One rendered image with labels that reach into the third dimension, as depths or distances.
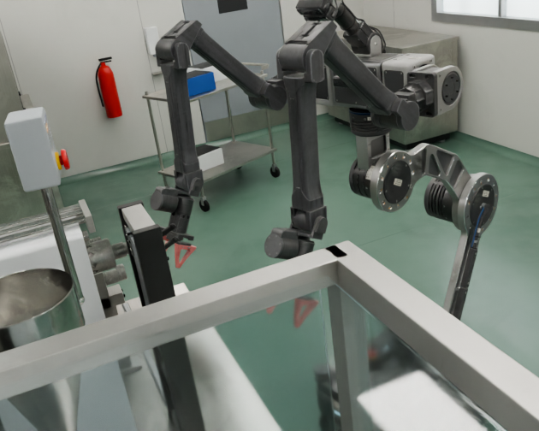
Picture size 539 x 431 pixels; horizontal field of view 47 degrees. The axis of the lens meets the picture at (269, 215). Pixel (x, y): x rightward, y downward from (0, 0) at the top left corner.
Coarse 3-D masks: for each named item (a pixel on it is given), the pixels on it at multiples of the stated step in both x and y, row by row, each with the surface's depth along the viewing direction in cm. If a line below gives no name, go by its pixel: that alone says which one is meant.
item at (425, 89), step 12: (408, 72) 168; (420, 72) 166; (432, 72) 164; (408, 84) 166; (420, 84) 164; (432, 84) 164; (420, 96) 163; (432, 96) 165; (420, 108) 165; (432, 108) 167
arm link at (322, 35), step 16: (304, 32) 136; (320, 32) 133; (336, 32) 137; (288, 48) 134; (304, 48) 131; (320, 48) 134; (336, 48) 139; (288, 64) 135; (304, 64) 132; (336, 64) 141; (352, 64) 144; (352, 80) 146; (368, 80) 149; (368, 96) 151; (384, 96) 154; (384, 112) 156; (400, 112) 156; (416, 112) 160; (400, 128) 159
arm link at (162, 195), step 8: (192, 184) 181; (200, 184) 182; (160, 192) 177; (168, 192) 178; (176, 192) 180; (184, 192) 181; (192, 192) 182; (152, 200) 180; (160, 200) 177; (168, 200) 178; (176, 200) 180; (152, 208) 179; (160, 208) 177; (168, 208) 179
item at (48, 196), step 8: (48, 192) 90; (48, 200) 90; (48, 208) 90; (56, 208) 91; (56, 216) 91; (56, 224) 92; (56, 232) 92; (64, 232) 93; (56, 240) 93; (64, 240) 93; (64, 248) 93; (64, 256) 94; (64, 264) 94; (72, 264) 95; (72, 272) 95; (80, 288) 97; (80, 296) 97
